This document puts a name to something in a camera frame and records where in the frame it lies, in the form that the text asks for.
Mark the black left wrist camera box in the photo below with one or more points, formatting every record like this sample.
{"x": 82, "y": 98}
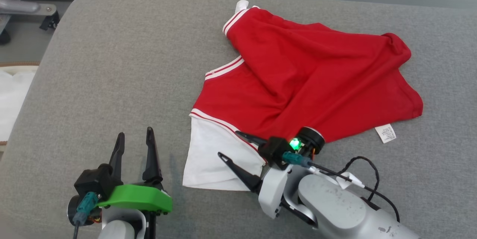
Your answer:
{"x": 91, "y": 181}

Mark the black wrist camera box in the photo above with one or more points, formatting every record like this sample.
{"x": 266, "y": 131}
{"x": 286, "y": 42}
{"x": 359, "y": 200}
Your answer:
{"x": 91, "y": 181}
{"x": 274, "y": 149}

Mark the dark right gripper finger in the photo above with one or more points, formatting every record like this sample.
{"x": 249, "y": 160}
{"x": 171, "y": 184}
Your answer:
{"x": 242, "y": 173}
{"x": 251, "y": 138}

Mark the grey metal stand frame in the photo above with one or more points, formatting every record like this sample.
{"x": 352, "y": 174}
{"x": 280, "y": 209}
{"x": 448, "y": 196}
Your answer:
{"x": 22, "y": 7}

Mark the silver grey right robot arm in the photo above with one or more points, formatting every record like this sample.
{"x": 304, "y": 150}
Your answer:
{"x": 335, "y": 205}

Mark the red jersey white sleeves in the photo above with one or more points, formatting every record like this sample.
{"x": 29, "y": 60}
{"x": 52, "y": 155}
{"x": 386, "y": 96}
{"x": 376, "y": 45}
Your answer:
{"x": 305, "y": 75}

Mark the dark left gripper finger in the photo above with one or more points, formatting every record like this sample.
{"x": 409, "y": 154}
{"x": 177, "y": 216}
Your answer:
{"x": 118, "y": 157}
{"x": 152, "y": 160}

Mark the white laundry basket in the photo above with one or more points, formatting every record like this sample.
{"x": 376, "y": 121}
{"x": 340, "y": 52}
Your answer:
{"x": 13, "y": 97}

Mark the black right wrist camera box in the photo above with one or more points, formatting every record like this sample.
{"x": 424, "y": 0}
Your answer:
{"x": 274, "y": 149}

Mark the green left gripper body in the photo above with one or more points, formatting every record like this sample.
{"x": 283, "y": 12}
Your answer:
{"x": 141, "y": 196}

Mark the grey fabric sofa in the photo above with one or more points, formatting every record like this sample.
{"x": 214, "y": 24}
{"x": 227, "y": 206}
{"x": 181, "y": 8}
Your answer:
{"x": 111, "y": 82}

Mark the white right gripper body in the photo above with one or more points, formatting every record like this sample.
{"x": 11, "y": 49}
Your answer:
{"x": 270, "y": 194}

